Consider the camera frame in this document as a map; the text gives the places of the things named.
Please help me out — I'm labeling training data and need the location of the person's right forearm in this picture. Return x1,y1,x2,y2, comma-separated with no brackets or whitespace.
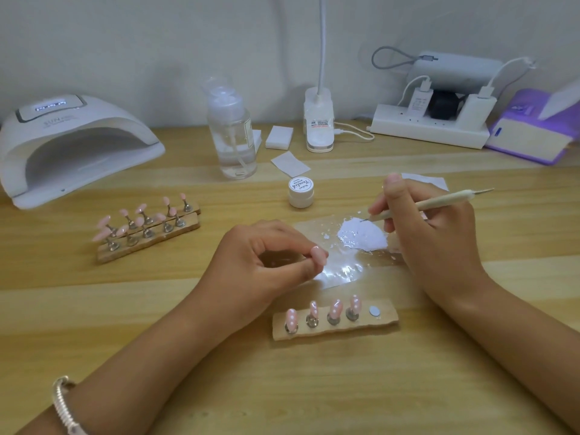
435,272,580,435

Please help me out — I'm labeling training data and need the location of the black power adapter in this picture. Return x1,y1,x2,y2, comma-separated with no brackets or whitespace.
429,90,464,119

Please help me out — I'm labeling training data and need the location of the grey loop cable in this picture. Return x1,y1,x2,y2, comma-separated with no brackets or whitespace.
371,45,420,71

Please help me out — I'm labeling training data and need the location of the small white gel jar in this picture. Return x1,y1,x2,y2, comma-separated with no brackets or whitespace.
288,176,315,209

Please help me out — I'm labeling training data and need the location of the white charger adapter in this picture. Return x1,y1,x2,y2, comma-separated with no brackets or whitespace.
462,86,495,130
405,77,434,117

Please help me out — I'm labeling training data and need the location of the white charging cable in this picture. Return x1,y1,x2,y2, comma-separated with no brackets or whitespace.
398,75,432,108
486,57,537,94

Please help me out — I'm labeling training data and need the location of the white beaded bracelet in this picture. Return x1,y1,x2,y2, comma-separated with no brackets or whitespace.
52,376,90,435

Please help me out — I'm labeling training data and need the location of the white gooseneck desk lamp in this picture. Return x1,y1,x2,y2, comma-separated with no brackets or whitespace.
302,0,336,154

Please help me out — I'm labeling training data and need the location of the purple nail dust collector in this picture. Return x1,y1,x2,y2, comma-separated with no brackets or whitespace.
484,88,577,166

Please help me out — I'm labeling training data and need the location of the wooden nail stand strip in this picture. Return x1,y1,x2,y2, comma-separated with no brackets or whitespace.
136,203,201,219
96,217,201,264
271,299,400,343

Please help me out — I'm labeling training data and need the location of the wooden dotting tool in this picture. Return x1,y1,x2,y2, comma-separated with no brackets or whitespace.
361,188,495,221

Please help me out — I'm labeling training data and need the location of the person's left hand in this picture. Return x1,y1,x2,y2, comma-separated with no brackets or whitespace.
191,220,330,335

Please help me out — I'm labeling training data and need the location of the white tilted card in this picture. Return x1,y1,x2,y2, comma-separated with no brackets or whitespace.
538,77,580,121

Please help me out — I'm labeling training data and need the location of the white paper sheet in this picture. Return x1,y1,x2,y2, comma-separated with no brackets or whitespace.
401,173,450,194

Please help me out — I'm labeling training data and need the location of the white nail curing lamp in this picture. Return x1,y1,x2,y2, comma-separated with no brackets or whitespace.
0,91,166,210

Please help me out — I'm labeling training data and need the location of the white power strip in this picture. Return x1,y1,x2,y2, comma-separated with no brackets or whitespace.
369,103,491,150

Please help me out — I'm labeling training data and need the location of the person's right hand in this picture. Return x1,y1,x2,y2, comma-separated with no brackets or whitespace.
368,173,493,305

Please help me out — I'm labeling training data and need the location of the white lamp cable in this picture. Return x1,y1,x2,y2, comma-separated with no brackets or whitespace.
334,122,376,142

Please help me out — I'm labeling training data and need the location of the white power bank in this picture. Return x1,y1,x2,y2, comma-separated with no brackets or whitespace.
405,50,505,92

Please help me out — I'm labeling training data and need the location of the white cotton wipe pad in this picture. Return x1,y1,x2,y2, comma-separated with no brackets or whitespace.
270,151,312,178

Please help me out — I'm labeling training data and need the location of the clear plastic palette sheet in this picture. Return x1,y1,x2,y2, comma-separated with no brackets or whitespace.
292,213,409,287

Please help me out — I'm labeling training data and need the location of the person's left forearm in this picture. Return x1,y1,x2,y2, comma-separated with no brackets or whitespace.
16,285,254,435

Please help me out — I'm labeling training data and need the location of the cluster of plain nail tips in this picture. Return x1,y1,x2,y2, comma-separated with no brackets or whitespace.
92,192,191,250

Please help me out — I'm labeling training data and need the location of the clear pump dispenser bottle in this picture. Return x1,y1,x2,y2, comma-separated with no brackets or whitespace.
201,77,258,181

